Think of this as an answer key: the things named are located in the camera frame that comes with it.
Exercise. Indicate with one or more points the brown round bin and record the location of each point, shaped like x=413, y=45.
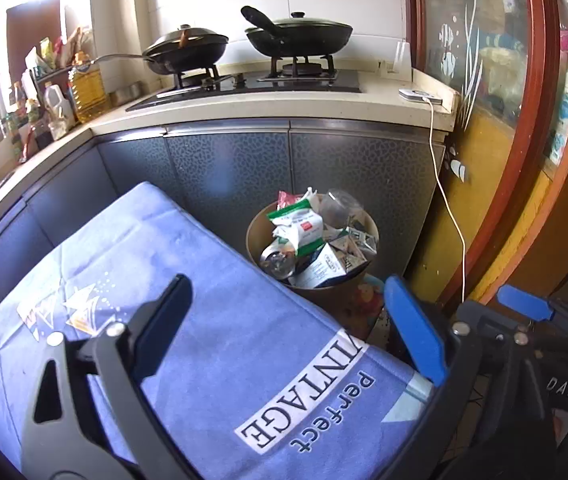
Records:
x=256, y=232

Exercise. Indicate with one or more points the blue printed cloth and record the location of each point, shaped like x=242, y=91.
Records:
x=244, y=340

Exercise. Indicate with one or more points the white blue milk carton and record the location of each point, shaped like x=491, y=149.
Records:
x=321, y=267

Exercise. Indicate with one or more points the black frying pan with lid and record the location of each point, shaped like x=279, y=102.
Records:
x=304, y=35

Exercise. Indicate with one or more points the wooden glass door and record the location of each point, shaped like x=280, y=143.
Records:
x=524, y=110

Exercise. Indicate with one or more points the printed floor mat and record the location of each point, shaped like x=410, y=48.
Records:
x=364, y=305

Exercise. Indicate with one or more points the pink foil wrapper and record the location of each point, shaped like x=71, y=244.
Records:
x=286, y=199

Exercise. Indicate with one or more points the green white snack packet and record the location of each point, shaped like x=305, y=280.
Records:
x=291, y=215

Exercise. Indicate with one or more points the large cooking oil bottle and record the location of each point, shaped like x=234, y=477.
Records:
x=88, y=92

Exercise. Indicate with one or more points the row of condiment bottles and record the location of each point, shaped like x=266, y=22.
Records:
x=24, y=115

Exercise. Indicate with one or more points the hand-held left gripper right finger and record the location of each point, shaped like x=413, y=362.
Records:
x=414, y=330

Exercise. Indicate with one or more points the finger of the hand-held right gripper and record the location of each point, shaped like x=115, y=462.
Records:
x=524, y=302

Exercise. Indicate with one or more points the black gas stove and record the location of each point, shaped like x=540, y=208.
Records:
x=304, y=85

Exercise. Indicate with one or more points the white charging device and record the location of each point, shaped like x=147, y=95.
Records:
x=419, y=95

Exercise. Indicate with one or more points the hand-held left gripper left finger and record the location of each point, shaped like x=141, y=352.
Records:
x=164, y=330

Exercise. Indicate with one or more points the dark kitchen cabinet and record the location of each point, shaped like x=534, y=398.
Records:
x=234, y=160

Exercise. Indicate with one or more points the white carton red label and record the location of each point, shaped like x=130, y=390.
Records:
x=304, y=232

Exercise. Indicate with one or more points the clear plastic bottle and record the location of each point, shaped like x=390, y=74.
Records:
x=275, y=260

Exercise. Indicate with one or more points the white plastic jug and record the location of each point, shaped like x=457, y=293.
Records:
x=59, y=107

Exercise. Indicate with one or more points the black wok with lid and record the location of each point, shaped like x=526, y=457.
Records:
x=189, y=50

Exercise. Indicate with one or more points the clear plastic cup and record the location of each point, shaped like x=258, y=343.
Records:
x=339, y=207

